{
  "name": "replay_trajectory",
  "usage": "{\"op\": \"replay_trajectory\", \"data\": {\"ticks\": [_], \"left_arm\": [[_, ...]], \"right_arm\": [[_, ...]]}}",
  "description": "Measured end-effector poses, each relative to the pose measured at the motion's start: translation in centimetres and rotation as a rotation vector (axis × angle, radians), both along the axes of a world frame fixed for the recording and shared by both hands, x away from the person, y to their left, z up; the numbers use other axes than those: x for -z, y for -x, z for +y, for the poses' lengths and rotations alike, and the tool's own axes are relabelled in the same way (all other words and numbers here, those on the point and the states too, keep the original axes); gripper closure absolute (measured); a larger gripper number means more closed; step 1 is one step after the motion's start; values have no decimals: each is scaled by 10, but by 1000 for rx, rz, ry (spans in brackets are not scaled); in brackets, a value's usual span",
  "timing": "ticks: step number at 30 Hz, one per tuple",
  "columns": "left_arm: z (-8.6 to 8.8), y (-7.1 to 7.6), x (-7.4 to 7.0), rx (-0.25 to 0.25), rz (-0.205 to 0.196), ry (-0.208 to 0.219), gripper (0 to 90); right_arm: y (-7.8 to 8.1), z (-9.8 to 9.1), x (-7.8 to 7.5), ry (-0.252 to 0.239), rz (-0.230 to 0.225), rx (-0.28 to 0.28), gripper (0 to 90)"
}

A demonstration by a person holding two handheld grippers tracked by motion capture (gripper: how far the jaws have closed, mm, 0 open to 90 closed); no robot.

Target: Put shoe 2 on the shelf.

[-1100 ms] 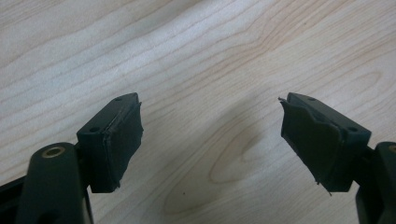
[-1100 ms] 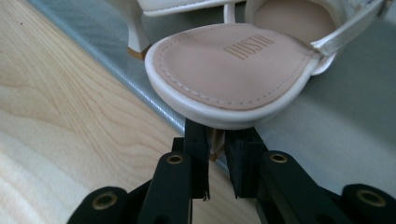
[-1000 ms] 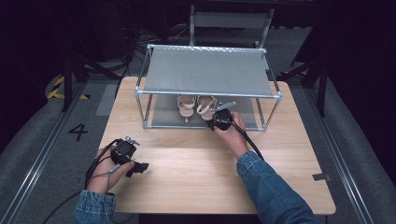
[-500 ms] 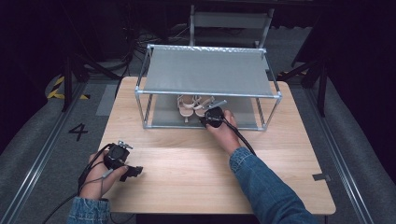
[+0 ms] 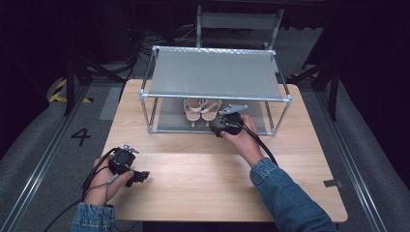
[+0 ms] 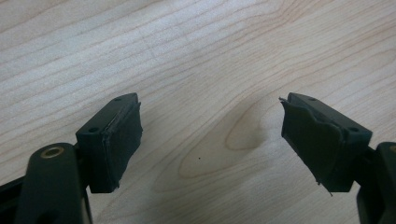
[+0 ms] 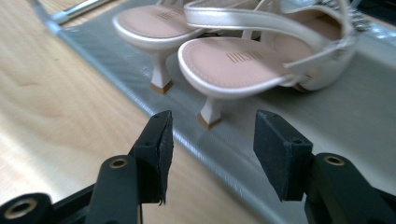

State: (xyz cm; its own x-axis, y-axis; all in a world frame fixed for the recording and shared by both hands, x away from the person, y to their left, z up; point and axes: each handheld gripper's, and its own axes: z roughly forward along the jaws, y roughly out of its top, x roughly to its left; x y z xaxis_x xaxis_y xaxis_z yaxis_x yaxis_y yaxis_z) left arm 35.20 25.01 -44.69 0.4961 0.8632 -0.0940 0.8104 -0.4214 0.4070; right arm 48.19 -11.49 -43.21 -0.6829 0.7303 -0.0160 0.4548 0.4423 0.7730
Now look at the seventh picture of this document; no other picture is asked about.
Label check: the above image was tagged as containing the white heeled sandal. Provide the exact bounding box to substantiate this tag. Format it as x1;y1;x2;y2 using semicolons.
177;0;372;130
111;0;262;95

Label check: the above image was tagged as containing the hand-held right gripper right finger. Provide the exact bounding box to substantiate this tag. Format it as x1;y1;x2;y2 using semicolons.
252;108;396;224

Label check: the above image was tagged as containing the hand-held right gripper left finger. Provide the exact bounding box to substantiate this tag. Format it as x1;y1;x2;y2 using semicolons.
85;109;175;224

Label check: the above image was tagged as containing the grey shoe rack shelf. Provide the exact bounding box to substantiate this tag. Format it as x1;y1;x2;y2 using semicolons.
30;0;396;224

